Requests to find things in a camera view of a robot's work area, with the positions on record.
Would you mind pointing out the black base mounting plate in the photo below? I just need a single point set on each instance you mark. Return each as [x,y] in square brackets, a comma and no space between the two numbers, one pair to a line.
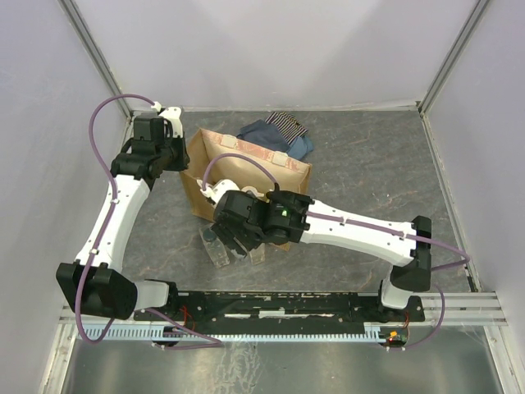
[262,326]

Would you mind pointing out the blue and striped clothes pile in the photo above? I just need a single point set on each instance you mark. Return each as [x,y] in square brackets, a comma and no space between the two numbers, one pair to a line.
[280,132]

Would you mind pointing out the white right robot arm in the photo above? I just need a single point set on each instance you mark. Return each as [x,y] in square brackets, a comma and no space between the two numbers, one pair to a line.
[296,218]

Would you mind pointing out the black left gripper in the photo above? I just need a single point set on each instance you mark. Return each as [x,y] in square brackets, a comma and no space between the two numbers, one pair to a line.
[183,162]

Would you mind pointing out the clear bottle black cap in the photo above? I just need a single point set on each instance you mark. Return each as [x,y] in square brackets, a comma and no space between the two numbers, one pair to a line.
[214,247]
[258,255]

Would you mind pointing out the brown canvas tote bag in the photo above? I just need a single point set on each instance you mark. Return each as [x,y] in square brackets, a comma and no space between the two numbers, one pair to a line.
[246,164]

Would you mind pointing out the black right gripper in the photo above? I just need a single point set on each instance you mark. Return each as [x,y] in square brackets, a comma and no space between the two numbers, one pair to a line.
[228,235]

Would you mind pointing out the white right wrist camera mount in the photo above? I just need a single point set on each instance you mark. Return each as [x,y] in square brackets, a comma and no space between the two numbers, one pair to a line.
[214,193]

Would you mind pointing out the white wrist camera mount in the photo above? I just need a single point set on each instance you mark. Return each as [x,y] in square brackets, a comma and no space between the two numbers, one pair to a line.
[173,117]
[214,193]

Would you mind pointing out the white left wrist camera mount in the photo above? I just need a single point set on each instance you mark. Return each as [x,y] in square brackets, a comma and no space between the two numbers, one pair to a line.
[173,117]

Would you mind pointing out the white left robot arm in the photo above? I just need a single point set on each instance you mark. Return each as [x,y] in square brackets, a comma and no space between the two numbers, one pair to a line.
[93,284]

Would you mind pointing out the aluminium frame rail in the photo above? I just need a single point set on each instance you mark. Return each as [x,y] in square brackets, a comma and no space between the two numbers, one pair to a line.
[448,309]

